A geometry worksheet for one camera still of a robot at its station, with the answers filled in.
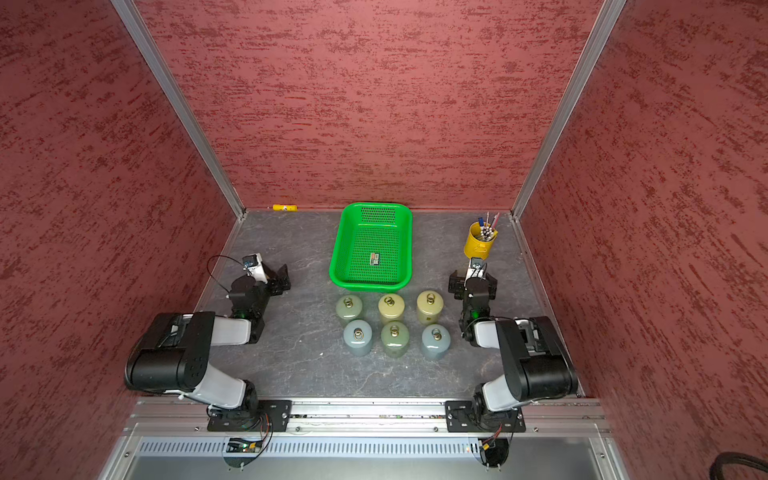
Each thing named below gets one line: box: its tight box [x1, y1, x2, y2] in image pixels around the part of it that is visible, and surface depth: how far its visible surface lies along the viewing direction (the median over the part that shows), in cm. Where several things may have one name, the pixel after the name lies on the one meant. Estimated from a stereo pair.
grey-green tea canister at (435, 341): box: [421, 324, 451, 361], surface depth 81 cm
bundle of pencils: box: [478, 211, 500, 241], surface depth 102 cm
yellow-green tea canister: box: [416, 290, 444, 325], surface depth 88 cm
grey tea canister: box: [343, 319, 373, 357], surface depth 81 cm
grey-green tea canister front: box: [380, 321, 410, 358], surface depth 81 cm
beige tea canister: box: [378, 293, 405, 322], surface depth 87 cm
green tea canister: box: [335, 294, 363, 321], surface depth 87 cm
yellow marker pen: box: [272, 204, 299, 212], surface depth 124 cm
